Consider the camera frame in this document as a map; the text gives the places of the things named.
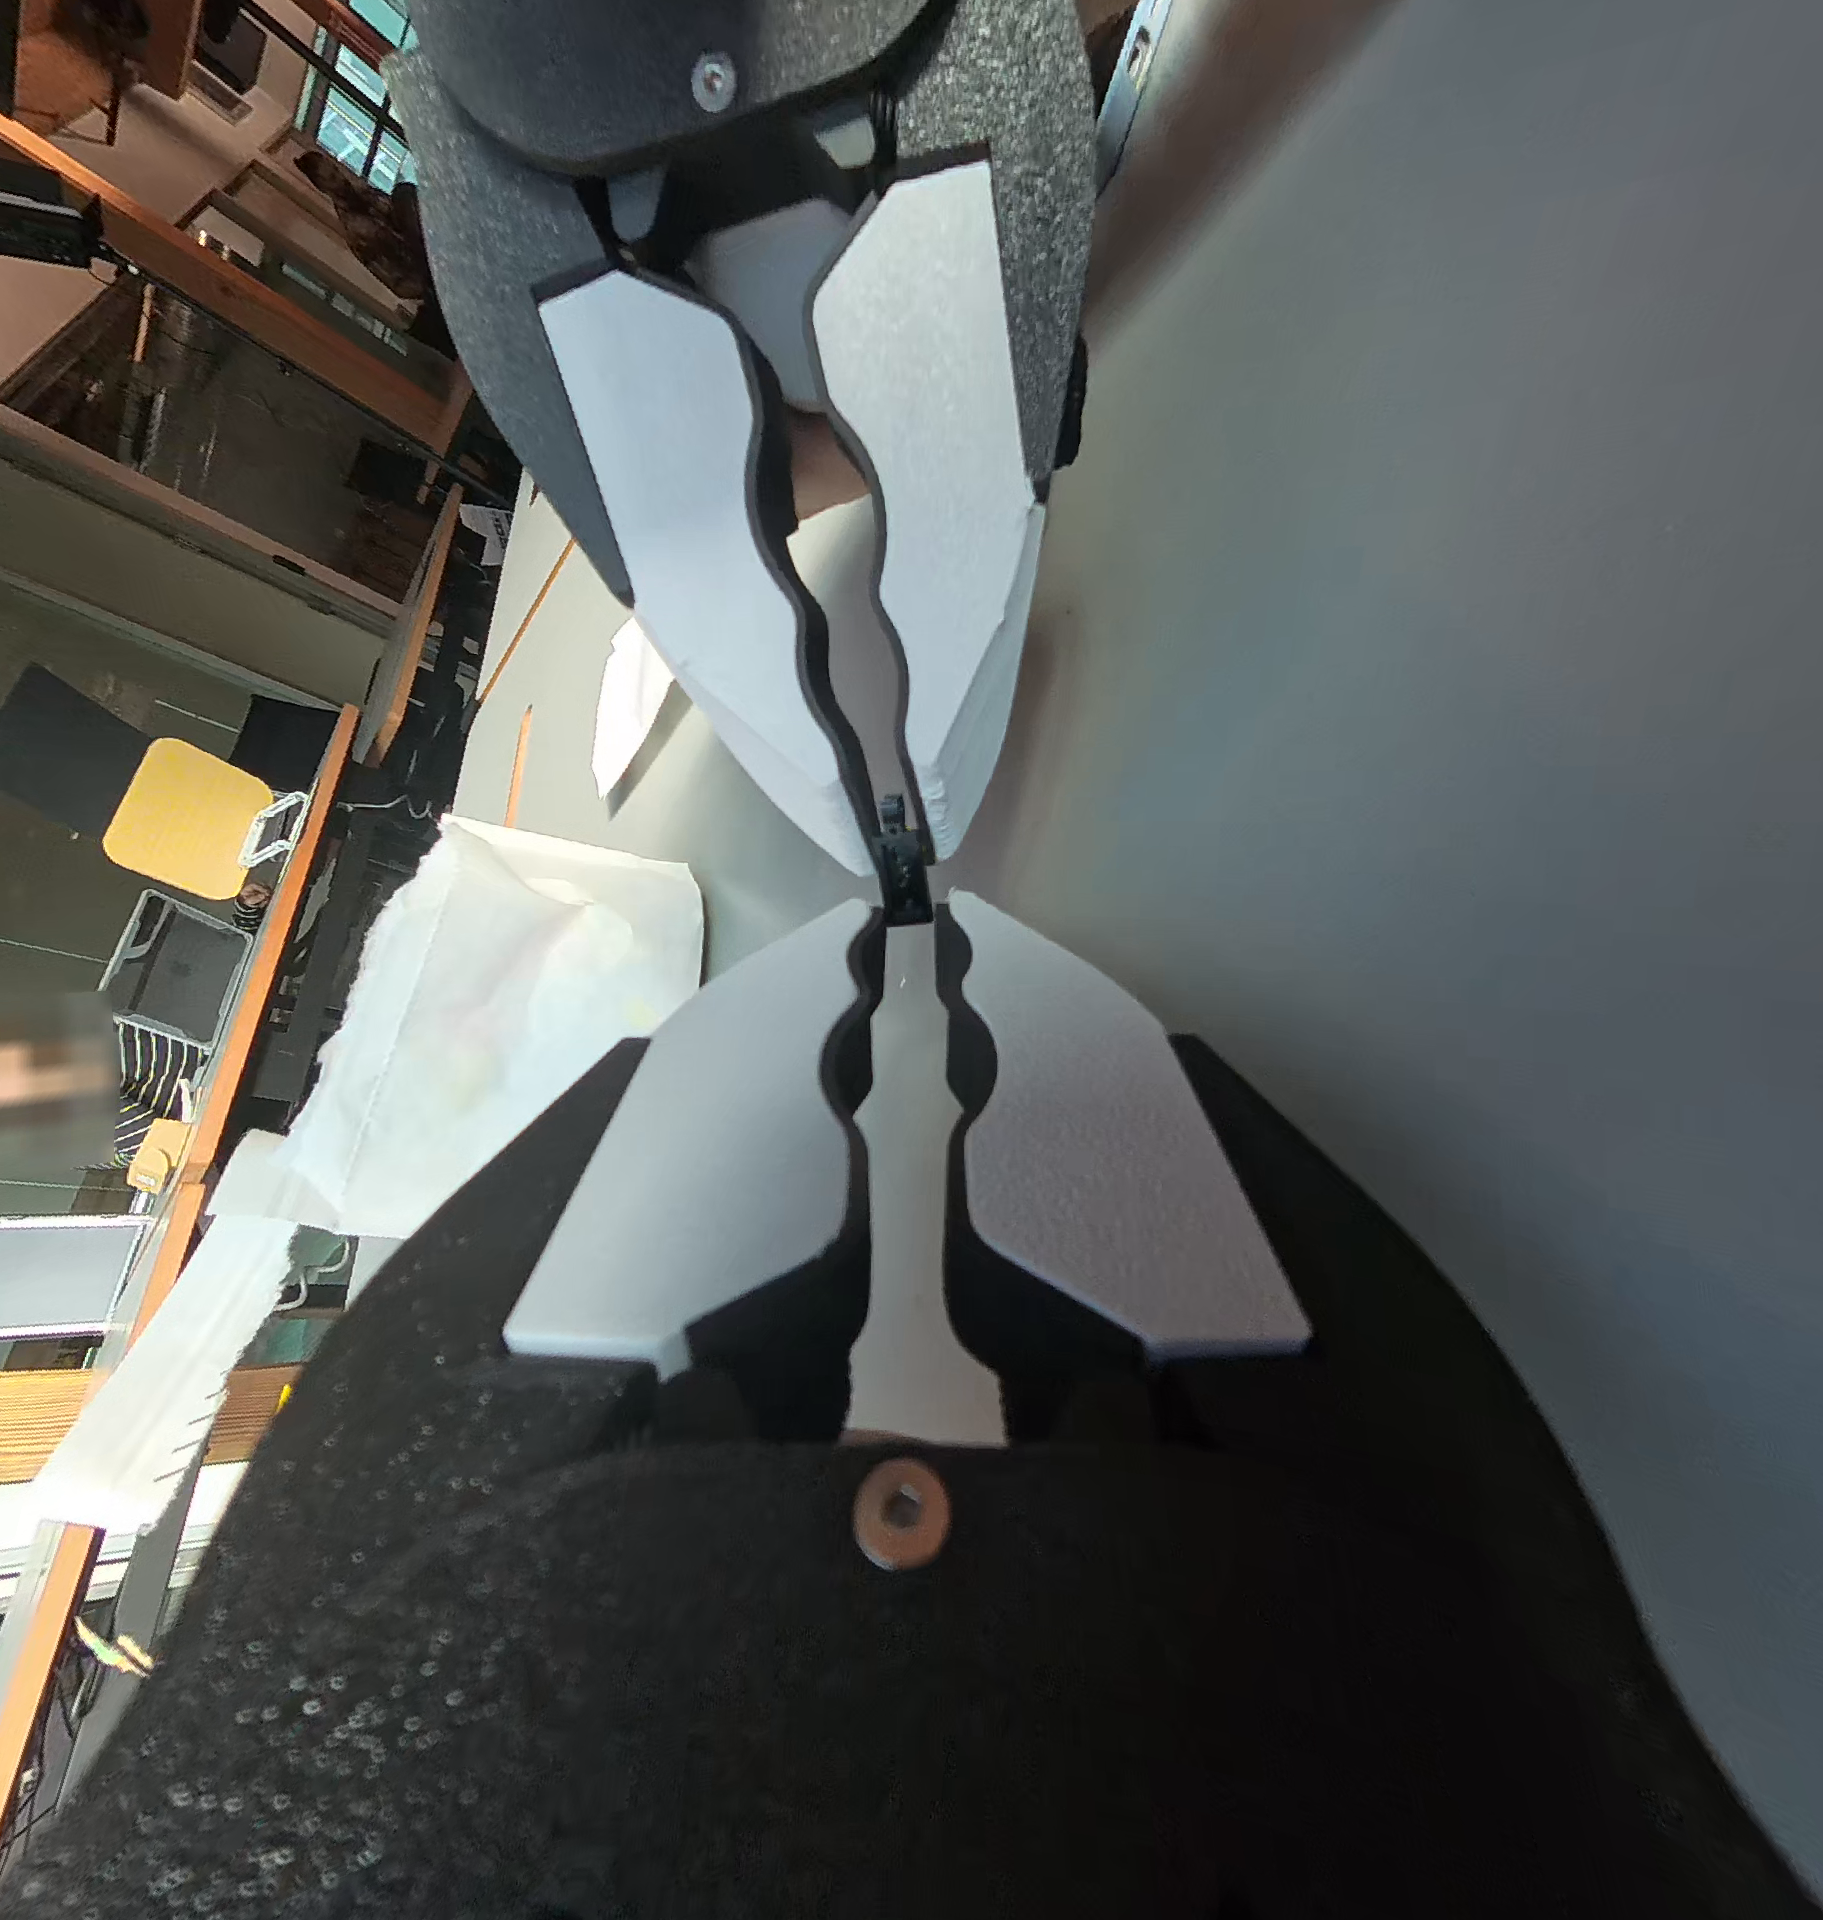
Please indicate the torn white paper bag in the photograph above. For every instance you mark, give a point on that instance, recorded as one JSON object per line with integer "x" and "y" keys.
{"x": 177, "y": 1351}

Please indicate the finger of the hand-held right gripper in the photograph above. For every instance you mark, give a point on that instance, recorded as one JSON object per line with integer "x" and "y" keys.
{"x": 941, "y": 420}
{"x": 670, "y": 510}

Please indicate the small black lego assembly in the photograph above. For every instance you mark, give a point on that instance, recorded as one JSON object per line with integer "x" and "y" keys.
{"x": 902, "y": 862}

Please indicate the yellow chair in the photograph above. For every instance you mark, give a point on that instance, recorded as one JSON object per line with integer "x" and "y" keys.
{"x": 184, "y": 816}

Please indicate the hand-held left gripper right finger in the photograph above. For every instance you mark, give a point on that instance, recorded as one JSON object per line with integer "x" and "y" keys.
{"x": 1120, "y": 1185}

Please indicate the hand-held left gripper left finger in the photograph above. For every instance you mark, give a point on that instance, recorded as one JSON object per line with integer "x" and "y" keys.
{"x": 702, "y": 1185}

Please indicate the grey desk monitor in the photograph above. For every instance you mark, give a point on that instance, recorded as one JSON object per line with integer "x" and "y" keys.
{"x": 50, "y": 1276}

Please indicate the flat empty white paper bag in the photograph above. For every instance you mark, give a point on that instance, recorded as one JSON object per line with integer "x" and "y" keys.
{"x": 627, "y": 720}

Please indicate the person's right hand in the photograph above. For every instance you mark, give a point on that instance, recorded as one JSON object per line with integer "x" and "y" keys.
{"x": 830, "y": 466}

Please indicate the arched window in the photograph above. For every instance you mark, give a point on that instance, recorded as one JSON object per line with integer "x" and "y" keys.
{"x": 357, "y": 112}

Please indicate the full white paper bag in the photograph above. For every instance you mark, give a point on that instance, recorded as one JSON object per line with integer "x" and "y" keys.
{"x": 507, "y": 1020}

